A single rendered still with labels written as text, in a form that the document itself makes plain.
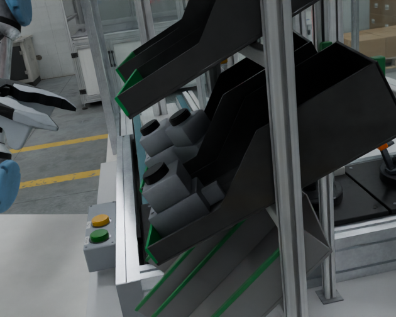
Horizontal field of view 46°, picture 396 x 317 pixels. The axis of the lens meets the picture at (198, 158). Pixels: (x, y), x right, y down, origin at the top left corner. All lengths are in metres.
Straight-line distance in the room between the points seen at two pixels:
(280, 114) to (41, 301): 0.81
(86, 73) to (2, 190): 5.24
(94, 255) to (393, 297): 0.59
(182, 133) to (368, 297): 0.52
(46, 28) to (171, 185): 8.61
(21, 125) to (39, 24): 8.45
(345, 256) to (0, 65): 0.82
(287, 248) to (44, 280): 0.79
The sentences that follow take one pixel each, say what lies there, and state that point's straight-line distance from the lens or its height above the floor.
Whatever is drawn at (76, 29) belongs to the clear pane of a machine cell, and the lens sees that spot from 6.19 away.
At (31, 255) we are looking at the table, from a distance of 1.28.
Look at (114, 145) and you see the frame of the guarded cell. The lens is 1.81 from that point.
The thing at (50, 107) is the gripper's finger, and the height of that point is 1.31.
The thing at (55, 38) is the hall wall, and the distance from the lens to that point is 9.06.
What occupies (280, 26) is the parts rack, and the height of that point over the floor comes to 1.42.
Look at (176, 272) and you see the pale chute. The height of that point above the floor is 1.08.
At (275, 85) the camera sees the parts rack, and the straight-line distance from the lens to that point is 0.39.
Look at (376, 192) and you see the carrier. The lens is 1.09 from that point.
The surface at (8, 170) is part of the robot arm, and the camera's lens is 1.07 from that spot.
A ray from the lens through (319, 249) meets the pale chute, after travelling 0.50.
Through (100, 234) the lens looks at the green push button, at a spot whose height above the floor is 0.97.
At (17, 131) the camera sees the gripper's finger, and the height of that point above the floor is 1.30.
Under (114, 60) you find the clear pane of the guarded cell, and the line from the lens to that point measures 2.25.
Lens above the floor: 1.46
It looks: 22 degrees down
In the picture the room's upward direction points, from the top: 8 degrees counter-clockwise
